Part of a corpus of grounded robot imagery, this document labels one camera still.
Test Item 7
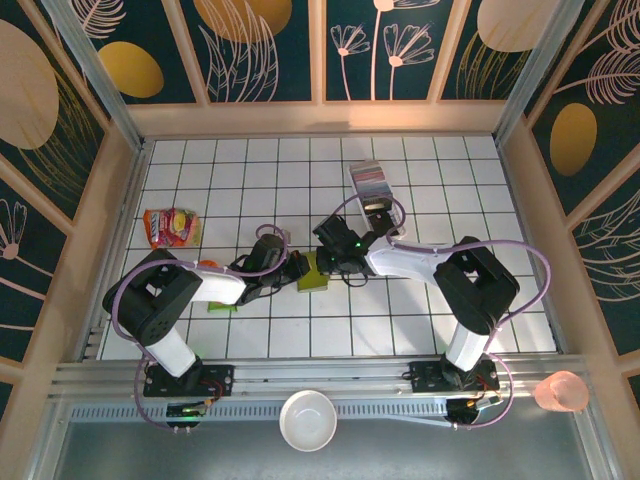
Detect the black card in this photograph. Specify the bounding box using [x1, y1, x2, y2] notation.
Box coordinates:
[364, 196, 397, 236]

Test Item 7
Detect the orange snack packet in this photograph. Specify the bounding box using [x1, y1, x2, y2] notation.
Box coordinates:
[142, 207, 204, 253]

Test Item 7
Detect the white bowl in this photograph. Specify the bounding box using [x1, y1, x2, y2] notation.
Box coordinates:
[278, 389, 338, 454]

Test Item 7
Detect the black controller board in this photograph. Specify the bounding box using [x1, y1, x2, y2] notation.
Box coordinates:
[166, 399, 207, 432]
[446, 394, 503, 430]

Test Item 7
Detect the pink plastic cup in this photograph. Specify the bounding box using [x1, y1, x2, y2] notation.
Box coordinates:
[533, 370, 590, 414]

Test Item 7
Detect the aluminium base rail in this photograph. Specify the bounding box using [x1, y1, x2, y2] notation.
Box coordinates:
[49, 355, 596, 401]

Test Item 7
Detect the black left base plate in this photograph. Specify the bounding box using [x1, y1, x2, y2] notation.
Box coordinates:
[143, 363, 236, 397]

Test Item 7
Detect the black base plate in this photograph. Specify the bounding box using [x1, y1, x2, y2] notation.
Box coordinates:
[143, 363, 236, 397]
[408, 360, 501, 394]

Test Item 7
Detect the grey slotted cable duct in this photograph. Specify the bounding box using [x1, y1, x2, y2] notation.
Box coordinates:
[69, 398, 451, 426]

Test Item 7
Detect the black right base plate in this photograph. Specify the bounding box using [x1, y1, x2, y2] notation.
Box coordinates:
[408, 360, 501, 394]

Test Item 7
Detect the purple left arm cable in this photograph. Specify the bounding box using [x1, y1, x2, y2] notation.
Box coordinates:
[110, 224, 291, 432]

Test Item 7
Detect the aluminium corner post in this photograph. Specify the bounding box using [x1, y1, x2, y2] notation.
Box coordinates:
[39, 0, 147, 151]
[492, 0, 584, 146]

